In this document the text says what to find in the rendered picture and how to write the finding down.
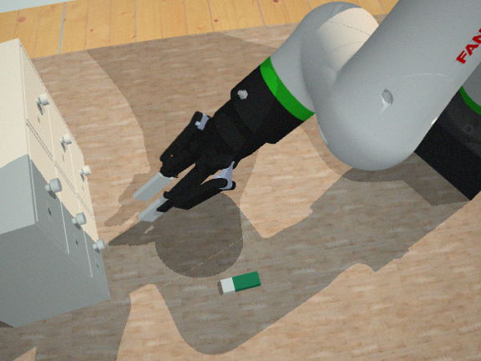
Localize green and white eraser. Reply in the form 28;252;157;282
220;272;261;295

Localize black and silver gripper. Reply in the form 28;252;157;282
133;100;266;222

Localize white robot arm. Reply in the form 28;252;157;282
230;0;481;170

